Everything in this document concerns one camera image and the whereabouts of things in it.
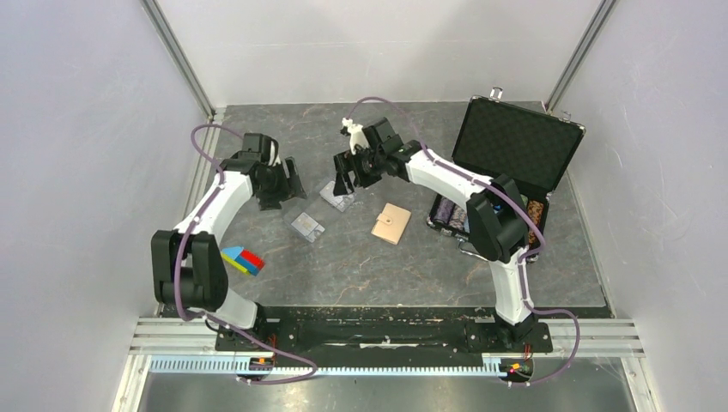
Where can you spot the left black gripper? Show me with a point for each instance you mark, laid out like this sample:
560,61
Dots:
289,189

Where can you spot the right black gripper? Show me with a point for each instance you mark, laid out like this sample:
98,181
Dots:
345,162

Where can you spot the tan leather card holder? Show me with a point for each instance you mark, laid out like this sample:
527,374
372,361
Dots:
391,223

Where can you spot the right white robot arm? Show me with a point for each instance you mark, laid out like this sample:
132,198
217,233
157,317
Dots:
498,222

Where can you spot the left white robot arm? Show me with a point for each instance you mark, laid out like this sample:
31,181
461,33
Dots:
187,263

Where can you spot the colourful toy block stack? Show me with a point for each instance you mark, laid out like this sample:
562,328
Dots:
243,260

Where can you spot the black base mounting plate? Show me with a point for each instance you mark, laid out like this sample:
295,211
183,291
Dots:
463,334

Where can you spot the black poker chip case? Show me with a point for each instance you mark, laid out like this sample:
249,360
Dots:
529,146

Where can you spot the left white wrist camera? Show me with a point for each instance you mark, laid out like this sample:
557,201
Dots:
274,159

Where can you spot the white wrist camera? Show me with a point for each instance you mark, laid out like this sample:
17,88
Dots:
357,138
274,159

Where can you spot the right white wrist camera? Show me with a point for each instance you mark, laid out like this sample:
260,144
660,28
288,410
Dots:
357,138

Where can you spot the aluminium front frame rail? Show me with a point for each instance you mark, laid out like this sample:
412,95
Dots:
166,345

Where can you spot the left aluminium corner post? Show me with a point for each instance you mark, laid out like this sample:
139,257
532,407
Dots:
174,48

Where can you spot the aluminium corner post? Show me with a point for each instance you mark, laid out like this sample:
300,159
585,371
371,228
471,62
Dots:
595,26
174,48

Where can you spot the right aluminium corner post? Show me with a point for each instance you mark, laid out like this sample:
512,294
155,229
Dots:
595,26

